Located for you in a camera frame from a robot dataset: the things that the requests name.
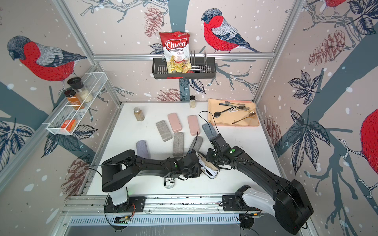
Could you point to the grey teal glasses case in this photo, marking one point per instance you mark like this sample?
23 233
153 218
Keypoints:
209 131

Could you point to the black ladle spoon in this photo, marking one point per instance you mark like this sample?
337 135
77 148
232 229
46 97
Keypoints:
218 114

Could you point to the small orange box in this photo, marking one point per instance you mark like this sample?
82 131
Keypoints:
69 125

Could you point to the red Chuba chips bag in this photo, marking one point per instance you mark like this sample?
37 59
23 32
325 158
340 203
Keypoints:
176 51

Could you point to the beige case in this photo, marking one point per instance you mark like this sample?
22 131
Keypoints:
196 144

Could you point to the orange spice jar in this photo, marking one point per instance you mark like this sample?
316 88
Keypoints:
73 99

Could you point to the iridescent cutlery piece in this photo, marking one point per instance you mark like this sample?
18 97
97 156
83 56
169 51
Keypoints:
223 104

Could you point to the black lid salt grinder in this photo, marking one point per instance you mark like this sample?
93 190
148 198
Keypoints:
82 92

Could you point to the silver spoon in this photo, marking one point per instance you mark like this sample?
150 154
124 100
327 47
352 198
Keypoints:
229 103

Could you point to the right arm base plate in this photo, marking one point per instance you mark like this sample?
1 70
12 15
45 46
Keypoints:
235 203

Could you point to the patterned case with sunglasses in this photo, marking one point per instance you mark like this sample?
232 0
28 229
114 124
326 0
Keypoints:
169 183

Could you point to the brown case with sunglasses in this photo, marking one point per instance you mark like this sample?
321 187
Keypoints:
142 149

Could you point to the pink glasses case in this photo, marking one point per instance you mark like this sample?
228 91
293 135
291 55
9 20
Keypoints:
174 122
193 125

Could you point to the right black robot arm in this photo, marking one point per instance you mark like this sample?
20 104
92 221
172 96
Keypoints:
286 200

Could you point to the black wire wall basket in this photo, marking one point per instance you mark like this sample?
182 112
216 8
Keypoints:
195 67

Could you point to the gold spoon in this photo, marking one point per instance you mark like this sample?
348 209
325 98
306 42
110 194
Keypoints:
250 115

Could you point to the black case with glasses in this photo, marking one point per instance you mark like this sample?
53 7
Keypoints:
209 169

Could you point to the small jar at back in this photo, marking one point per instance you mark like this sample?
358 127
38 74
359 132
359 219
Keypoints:
192 101

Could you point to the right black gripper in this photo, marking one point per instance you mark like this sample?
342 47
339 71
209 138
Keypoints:
208 153

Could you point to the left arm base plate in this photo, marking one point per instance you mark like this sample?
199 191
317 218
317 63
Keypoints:
134 204

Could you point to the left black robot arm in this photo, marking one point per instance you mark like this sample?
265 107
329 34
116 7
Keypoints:
122 168

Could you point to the brown spice jar on table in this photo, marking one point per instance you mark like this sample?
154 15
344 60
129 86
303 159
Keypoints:
139 115

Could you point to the white patterned cutlery handle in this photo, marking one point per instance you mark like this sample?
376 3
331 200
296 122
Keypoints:
233 110

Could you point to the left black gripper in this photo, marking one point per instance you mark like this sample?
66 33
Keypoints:
198 172

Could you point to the white wire wall shelf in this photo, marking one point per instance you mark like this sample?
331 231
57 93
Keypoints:
94 82

